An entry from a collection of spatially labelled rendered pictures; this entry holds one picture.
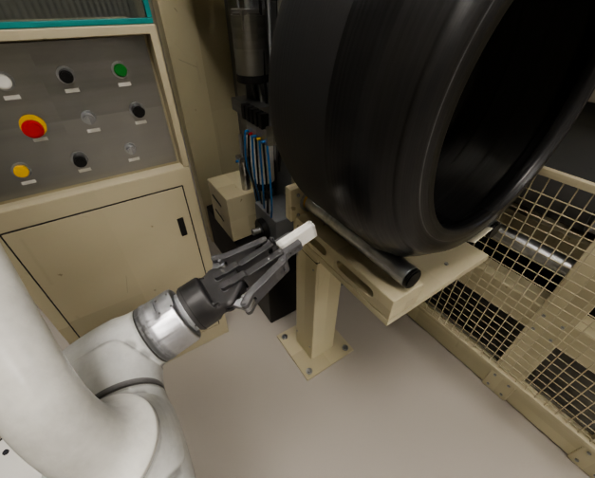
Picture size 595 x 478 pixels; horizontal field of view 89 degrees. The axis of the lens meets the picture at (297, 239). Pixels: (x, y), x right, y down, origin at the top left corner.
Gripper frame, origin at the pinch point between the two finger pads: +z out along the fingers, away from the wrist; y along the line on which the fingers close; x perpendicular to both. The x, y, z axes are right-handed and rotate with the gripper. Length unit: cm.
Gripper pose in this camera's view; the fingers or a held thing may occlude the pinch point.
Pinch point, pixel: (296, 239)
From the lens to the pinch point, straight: 50.7
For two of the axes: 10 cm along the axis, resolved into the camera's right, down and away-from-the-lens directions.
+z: 8.1, -5.4, 2.5
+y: -5.5, -5.3, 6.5
